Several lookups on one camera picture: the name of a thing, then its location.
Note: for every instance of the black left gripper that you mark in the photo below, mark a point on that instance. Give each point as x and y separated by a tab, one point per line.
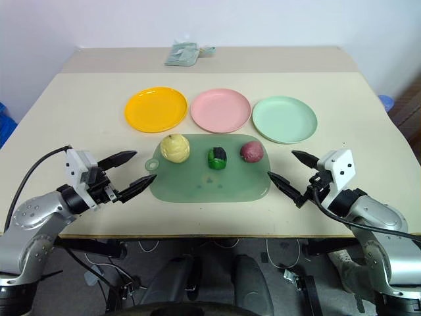
98	187

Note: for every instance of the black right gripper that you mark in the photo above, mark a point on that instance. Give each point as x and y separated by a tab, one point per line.
317	186

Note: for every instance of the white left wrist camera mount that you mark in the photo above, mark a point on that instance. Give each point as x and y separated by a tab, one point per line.
79	171

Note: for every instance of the blue water bottle cap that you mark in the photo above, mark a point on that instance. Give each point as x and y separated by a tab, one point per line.
385	102

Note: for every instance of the dark red fruit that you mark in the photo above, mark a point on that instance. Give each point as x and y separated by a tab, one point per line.
251	151

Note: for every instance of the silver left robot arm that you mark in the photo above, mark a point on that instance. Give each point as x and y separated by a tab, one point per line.
33	217

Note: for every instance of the dark rounded left leg shape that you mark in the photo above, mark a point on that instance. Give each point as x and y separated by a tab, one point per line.
171	283

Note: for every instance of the green black toy food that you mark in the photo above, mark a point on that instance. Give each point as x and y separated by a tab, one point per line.
216	158

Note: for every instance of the white shoe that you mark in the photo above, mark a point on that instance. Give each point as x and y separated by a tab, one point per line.
343	263

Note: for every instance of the green cutting board mat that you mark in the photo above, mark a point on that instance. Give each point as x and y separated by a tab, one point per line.
210	184

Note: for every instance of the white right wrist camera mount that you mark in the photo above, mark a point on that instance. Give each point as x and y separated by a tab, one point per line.
338	169

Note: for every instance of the yellow plate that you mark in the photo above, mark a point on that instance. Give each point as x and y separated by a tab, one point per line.
156	109

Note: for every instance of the dark rounded leg shape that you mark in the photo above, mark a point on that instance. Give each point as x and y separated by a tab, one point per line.
251	283
171	283

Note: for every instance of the yellow pear fruit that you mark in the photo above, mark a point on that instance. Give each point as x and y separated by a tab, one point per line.
175	148

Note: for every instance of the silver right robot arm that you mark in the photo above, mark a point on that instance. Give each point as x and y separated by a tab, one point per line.
378	224

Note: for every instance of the green plate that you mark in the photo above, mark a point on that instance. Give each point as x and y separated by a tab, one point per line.
284	119

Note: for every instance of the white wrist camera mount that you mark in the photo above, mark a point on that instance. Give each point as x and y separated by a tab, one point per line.
338	169
79	171

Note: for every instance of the pink plate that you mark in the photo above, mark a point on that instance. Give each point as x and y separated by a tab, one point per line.
221	110

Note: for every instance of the brown cardboard box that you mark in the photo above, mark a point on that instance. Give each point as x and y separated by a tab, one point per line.
408	112

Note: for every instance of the folded pale green cloth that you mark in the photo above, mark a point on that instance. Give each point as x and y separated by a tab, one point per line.
182	54

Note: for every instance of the blue plastic bag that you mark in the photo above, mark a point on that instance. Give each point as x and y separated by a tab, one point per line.
5	123

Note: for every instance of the dark rounded right leg shape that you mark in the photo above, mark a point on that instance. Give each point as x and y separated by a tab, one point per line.
251	283

